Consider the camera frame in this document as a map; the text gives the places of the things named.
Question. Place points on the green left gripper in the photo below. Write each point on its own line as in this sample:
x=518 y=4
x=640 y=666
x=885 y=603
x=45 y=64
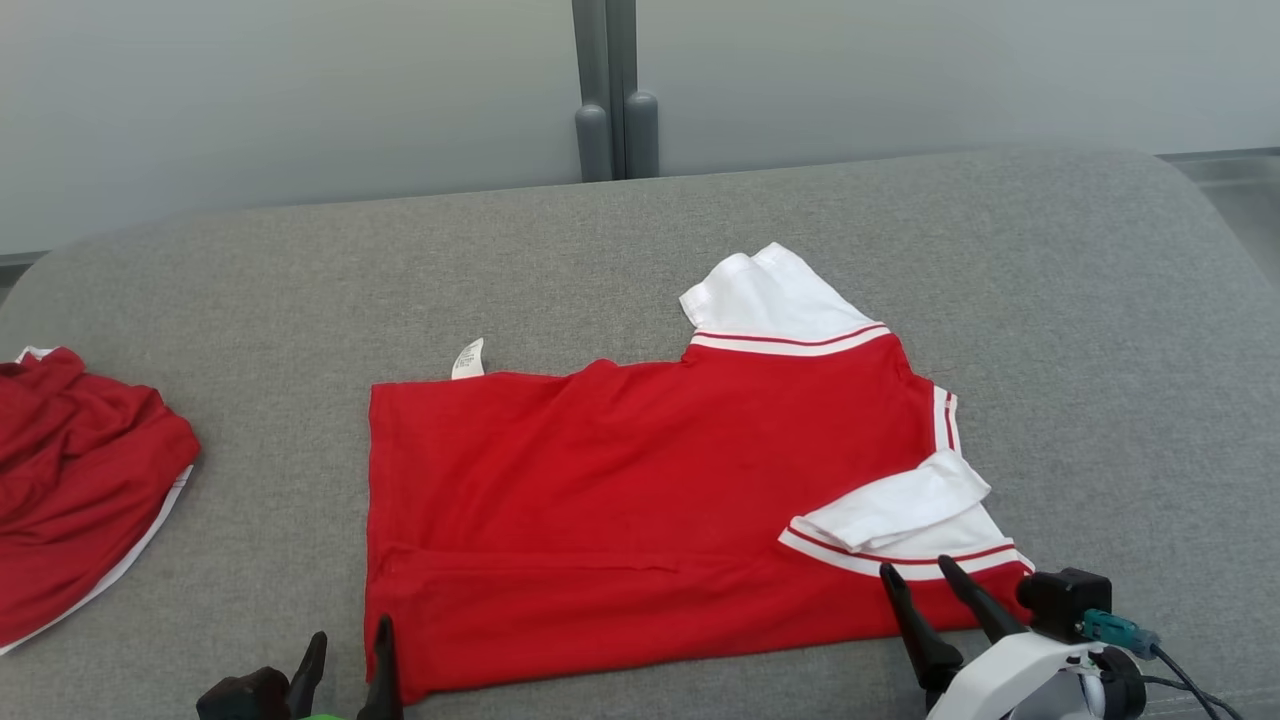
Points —
x=322 y=717

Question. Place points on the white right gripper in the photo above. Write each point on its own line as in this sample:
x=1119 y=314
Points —
x=1010 y=675

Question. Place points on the red jersey with white sleeves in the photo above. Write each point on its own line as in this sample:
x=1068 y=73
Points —
x=620 y=500

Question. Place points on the red shorts with white trim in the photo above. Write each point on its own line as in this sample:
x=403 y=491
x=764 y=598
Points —
x=70 y=480

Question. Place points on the black right wrist cylinder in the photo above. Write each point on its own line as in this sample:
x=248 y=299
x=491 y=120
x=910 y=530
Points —
x=1125 y=685

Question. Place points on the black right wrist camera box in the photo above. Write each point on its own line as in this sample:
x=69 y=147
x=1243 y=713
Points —
x=1065 y=600

